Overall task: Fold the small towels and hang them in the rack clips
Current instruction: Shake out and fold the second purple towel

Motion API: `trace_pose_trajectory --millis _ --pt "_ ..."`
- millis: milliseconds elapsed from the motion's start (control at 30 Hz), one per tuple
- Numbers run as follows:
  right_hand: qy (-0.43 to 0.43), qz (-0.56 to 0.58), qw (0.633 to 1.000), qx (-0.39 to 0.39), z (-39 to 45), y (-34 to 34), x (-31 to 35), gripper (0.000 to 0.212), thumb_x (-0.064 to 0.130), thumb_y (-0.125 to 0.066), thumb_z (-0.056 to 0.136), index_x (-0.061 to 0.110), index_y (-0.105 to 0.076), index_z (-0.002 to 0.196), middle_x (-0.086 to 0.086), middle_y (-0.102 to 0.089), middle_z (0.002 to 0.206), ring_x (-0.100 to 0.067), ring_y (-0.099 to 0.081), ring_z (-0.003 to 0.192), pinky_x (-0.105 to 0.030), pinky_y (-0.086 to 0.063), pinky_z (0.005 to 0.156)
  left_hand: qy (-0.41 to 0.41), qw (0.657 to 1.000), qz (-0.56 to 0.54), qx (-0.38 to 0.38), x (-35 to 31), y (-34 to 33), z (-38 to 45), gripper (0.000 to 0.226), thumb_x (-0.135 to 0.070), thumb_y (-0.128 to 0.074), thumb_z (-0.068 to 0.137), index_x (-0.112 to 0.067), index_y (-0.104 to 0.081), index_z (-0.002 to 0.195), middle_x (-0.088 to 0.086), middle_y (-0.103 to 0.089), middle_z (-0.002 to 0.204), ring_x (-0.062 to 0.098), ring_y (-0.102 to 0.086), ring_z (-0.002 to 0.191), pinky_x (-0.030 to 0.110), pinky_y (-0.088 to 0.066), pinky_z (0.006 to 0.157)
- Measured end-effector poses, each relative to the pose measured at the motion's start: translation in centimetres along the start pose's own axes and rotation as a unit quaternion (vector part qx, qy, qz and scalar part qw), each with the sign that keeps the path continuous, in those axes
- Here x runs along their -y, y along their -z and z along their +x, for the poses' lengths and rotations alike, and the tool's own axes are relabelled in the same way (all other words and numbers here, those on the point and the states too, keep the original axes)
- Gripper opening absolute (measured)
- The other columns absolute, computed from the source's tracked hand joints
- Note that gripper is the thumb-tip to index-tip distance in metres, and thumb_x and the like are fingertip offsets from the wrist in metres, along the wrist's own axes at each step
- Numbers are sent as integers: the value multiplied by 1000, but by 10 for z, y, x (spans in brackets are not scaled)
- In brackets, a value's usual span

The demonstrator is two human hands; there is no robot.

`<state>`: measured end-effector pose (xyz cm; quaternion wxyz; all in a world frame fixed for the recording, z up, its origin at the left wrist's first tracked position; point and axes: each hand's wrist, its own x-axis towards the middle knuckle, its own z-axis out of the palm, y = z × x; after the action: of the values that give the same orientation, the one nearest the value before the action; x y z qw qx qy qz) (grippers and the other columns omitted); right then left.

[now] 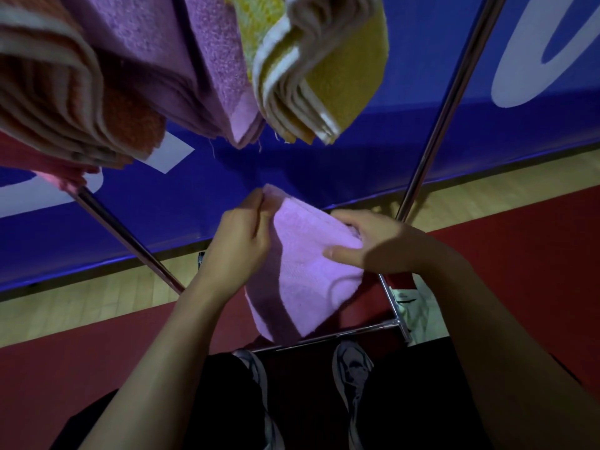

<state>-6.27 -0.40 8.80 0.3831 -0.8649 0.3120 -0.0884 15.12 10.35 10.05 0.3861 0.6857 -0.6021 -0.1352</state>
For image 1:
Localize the purple towel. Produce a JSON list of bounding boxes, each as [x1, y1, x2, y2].
[[58, 0, 267, 151], [243, 183, 366, 346]]

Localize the blue banner with white print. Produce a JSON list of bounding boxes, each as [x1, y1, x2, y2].
[[0, 0, 600, 294]]

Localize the pale green towel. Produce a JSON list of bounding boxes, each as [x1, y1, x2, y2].
[[389, 274, 451, 346]]

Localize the person's right grey shoe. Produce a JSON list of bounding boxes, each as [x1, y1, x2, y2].
[[331, 341, 375, 450]]

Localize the pink towel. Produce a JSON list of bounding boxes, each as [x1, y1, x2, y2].
[[0, 131, 102, 195]]

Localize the person's left grey shoe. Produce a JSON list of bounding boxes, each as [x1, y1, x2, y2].
[[233, 349, 286, 450]]

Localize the metal drying rack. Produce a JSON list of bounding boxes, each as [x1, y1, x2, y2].
[[70, 0, 509, 354]]

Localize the person's black trousers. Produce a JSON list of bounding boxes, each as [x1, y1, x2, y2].
[[49, 337, 584, 450]]

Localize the person's right hand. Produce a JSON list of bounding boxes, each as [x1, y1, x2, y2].
[[322, 209, 445, 278]]

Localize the person's grey shoe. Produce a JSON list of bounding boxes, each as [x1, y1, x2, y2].
[[233, 349, 286, 450], [331, 341, 375, 450]]

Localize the person's left hand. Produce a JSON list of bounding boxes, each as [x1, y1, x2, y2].
[[192, 187, 274, 301]]

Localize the person's left forearm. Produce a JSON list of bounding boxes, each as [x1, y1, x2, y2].
[[77, 281, 226, 450]]

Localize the person's right forearm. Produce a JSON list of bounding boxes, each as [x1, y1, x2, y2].
[[417, 247, 600, 450]]

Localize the yellow white cloth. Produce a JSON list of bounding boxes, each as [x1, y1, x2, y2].
[[229, 0, 390, 146]]

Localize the orange patterned towel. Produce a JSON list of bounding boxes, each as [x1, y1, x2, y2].
[[0, 0, 168, 169]]

